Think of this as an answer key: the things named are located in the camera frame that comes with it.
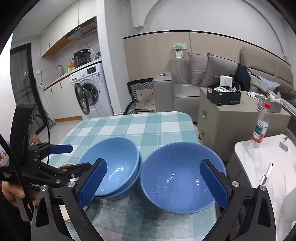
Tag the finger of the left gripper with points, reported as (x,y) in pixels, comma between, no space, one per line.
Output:
(60,149)
(74,171)

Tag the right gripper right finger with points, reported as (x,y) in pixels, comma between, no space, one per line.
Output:
(259,222)

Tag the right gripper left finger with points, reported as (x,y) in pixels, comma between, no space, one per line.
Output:
(48,222)

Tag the light blue bowl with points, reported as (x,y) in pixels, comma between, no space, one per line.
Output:
(122,158)
(127,190)

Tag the dark blue bowl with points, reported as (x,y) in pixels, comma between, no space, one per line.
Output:
(171,179)

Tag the person left hand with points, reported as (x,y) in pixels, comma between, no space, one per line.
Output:
(11,191)

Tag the beige plate underneath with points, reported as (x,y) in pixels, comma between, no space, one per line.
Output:
(65,166)

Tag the white red pen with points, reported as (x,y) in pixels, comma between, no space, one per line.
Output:
(267,174)

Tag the white washing machine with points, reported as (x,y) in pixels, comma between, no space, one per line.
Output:
(90,91)

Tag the teal checkered tablecloth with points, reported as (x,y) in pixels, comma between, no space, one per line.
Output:
(135,217)

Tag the grey bedside cabinet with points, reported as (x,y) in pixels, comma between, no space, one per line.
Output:
(221,127)

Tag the black pressure cooker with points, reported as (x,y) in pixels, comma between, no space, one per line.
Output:
(82,57)

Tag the plastic water bottle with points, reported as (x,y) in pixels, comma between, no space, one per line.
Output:
(261,126)

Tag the black white patterned rug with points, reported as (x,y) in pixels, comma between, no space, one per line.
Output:
(143,97)

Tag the black cardboard box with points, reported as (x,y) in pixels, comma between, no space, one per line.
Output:
(220,98)

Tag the grey sofa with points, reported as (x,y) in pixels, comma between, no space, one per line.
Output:
(178,89)

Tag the grey cushion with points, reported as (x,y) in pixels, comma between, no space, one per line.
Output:
(198,65)
(217,66)

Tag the white wall socket charger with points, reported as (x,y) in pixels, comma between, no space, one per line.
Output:
(179,47)

